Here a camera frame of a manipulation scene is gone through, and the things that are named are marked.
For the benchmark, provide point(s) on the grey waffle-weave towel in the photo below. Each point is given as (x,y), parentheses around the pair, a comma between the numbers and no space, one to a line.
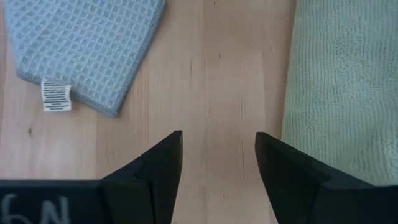
(77,46)

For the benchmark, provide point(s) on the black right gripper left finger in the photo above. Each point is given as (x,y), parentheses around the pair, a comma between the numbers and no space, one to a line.
(149,186)

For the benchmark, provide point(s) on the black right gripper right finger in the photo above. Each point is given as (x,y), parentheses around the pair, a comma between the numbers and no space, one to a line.
(286,186)

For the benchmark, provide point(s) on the green microfiber towel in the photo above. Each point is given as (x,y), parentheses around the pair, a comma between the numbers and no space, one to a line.
(342,93)

